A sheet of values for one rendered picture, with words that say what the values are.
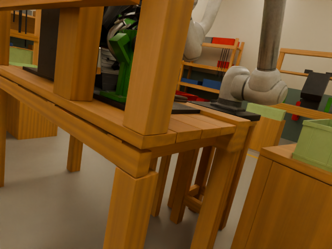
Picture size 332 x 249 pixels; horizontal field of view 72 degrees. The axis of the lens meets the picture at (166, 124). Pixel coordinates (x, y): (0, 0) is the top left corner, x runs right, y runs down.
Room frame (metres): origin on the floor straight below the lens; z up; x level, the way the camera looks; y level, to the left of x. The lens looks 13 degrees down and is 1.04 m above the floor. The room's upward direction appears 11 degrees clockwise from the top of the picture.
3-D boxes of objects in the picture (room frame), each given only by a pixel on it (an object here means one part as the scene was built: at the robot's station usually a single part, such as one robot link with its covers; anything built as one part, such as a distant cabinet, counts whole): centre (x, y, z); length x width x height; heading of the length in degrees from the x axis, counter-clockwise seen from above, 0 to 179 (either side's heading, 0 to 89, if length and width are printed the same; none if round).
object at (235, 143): (1.49, 0.23, 0.82); 1.50 x 0.14 x 0.15; 51
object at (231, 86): (1.51, -0.39, 1.06); 0.18 x 0.16 x 0.22; 47
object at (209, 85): (7.19, -0.26, 1.10); 3.01 x 0.55 x 2.20; 54
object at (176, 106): (1.28, 0.41, 0.89); 1.10 x 0.42 x 0.02; 51
